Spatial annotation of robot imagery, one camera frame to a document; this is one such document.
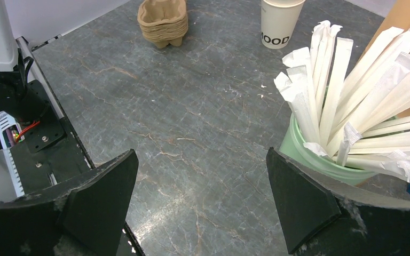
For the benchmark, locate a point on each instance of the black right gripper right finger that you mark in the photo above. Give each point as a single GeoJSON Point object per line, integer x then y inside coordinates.
{"type": "Point", "coordinates": [322, 216]}

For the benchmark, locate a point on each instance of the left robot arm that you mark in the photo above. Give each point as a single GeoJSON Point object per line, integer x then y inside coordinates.
{"type": "Point", "coordinates": [16, 98]}

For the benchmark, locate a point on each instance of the stack of pulp cup carriers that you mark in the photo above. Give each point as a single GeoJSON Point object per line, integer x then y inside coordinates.
{"type": "Point", "coordinates": [163, 22]}

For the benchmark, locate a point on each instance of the green straw holder cup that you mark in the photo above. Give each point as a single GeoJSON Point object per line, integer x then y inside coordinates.
{"type": "Point", "coordinates": [292, 146]}

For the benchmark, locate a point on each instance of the bundle of wrapped paper straws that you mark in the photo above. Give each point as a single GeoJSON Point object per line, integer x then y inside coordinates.
{"type": "Point", "coordinates": [350, 116]}

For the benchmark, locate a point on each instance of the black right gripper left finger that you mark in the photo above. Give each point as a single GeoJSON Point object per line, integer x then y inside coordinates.
{"type": "Point", "coordinates": [83, 215]}

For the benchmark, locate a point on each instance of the stack of white paper cups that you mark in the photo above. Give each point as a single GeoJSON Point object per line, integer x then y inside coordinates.
{"type": "Point", "coordinates": [278, 21]}

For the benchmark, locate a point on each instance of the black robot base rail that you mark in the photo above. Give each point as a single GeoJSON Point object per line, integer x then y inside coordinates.
{"type": "Point", "coordinates": [51, 152]}

